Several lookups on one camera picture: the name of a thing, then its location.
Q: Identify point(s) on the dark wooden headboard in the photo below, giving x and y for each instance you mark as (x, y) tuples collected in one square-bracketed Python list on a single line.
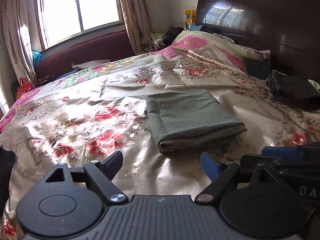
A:
[(288, 28)]

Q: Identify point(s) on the beige curtain left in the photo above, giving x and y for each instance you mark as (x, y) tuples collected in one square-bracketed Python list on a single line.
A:
[(16, 33)]

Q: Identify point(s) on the floral satin bedspread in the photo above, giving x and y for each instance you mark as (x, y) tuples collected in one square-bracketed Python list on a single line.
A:
[(90, 114)]

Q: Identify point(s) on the black folded garment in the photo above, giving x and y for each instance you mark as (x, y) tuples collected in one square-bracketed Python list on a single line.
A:
[(7, 161)]

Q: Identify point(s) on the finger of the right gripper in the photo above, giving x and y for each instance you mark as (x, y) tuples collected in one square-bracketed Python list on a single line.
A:
[(308, 152), (249, 162)]

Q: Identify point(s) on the dark folded clothes stack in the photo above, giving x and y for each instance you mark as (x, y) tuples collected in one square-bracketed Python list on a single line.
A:
[(292, 91)]

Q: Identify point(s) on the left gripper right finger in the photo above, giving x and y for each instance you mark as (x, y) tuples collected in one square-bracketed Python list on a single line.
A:
[(222, 177)]

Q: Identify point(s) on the dark blue folded garment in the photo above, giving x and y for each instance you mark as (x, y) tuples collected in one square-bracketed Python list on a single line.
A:
[(260, 69)]

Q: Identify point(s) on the black bag by bed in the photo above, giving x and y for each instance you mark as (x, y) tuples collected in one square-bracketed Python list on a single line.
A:
[(170, 35)]

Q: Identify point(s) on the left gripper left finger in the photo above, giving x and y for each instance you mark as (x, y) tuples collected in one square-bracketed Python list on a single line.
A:
[(98, 176)]

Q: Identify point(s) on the olive green pants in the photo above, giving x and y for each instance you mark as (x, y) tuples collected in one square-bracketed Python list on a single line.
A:
[(191, 119)]

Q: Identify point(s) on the yellow snack bag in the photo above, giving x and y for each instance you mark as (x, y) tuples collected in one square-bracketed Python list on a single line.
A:
[(190, 18)]

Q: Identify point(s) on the beige curtain right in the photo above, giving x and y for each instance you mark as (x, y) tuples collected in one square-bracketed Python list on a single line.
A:
[(137, 25)]

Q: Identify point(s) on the maroon upholstered bench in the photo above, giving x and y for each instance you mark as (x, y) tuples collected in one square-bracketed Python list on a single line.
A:
[(113, 47)]

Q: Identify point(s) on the red gift bag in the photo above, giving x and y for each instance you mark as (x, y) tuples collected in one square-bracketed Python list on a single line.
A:
[(24, 87)]

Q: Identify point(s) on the beige curtain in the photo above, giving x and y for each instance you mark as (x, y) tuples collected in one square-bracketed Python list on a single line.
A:
[(137, 25), (16, 33)]

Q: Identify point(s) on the bright window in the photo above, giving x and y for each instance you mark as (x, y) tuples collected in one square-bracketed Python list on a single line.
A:
[(61, 20)]

